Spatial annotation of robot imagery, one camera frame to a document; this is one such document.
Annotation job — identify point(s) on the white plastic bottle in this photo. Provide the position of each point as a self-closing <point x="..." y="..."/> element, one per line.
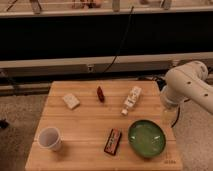
<point x="131" y="100"/>

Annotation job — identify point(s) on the small red brown object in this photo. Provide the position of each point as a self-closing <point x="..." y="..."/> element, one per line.
<point x="100" y="94"/>

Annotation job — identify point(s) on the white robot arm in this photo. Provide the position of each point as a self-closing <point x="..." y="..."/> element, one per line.
<point x="186" y="81"/>

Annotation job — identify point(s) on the white paper cup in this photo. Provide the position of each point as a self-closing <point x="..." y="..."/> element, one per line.
<point x="50" y="138"/>

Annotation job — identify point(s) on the white sponge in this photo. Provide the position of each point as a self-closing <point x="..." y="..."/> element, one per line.
<point x="71" y="101"/>

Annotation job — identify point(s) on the green bowl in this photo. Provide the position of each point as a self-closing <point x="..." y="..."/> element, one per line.
<point x="146" y="138"/>

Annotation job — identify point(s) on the red black snack packet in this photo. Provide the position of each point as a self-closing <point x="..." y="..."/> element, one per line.
<point x="113" y="141"/>

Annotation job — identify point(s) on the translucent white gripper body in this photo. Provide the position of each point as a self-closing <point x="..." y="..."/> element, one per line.
<point x="169" y="115"/>

